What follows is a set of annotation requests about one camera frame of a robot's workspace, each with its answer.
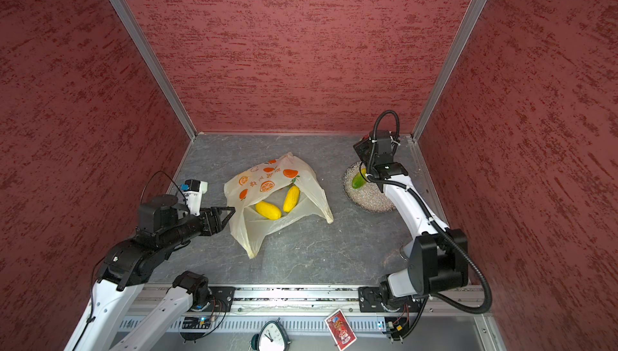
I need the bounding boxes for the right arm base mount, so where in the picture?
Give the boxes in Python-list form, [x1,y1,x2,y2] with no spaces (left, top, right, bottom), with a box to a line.
[357,286,421,314]

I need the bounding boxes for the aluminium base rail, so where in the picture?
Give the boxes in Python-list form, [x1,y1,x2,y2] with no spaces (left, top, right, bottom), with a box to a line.
[154,284,506,350]

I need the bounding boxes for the aluminium corner post left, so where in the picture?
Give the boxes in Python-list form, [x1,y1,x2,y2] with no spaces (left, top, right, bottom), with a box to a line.
[109,0,199,142]

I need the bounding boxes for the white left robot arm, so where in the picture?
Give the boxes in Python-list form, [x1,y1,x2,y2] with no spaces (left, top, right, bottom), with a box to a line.
[65,194,236,350]

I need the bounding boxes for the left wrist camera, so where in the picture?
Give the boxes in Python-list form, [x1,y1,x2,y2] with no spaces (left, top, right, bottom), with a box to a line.
[180,179,209,216]

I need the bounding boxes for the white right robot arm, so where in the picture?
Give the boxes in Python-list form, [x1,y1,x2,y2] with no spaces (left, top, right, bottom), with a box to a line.
[353,130,469,300]

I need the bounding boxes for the white teal alarm clock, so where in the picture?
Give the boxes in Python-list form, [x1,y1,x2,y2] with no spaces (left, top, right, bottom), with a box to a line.
[250,319,291,351]

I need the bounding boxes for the red playing card pack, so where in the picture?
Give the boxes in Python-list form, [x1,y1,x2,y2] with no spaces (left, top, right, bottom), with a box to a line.
[324,309,357,351]

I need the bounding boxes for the black corrugated cable conduit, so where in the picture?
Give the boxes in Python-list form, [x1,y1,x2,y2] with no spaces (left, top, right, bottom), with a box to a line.
[364,109,493,316]

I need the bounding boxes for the aluminium corner post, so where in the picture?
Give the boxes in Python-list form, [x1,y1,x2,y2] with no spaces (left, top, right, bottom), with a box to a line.
[411,0,488,143]
[109,0,199,142]

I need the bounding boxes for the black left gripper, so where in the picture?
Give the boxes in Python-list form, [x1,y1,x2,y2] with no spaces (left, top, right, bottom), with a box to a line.
[160,206,236,251]

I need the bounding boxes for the aluminium corner post right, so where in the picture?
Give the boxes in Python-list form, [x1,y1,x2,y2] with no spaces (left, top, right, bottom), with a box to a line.
[411,0,488,143]

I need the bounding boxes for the green mango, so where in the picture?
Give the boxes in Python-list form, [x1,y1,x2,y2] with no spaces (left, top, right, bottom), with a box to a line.
[351,169,368,189]

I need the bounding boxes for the fruit print plastic bag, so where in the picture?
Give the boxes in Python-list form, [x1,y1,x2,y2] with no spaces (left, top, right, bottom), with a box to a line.
[224,152,334,259]

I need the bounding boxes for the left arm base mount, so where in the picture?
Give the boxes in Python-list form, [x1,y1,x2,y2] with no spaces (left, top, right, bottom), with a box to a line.
[190,286,237,313]

